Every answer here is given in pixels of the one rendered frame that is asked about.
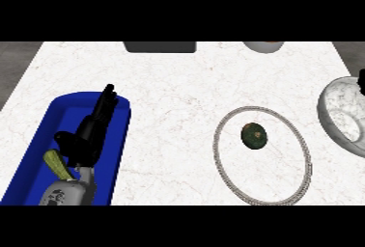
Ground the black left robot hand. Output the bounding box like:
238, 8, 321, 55
53, 83, 120, 168

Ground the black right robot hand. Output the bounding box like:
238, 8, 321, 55
356, 69, 365, 96

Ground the white marble bowl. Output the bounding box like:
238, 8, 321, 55
316, 75, 365, 158

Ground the dark green cupcake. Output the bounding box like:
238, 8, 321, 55
239, 122, 269, 151

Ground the round white marble placemat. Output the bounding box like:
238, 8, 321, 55
213, 105, 313, 206

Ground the blue oblong tray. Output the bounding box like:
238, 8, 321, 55
0, 91, 133, 206

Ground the yellow-green vegetable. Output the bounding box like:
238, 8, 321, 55
43, 149, 77, 181

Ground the pale grey cup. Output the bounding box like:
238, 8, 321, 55
242, 41, 285, 54

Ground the dark grey appliance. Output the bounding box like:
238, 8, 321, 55
124, 41, 198, 54

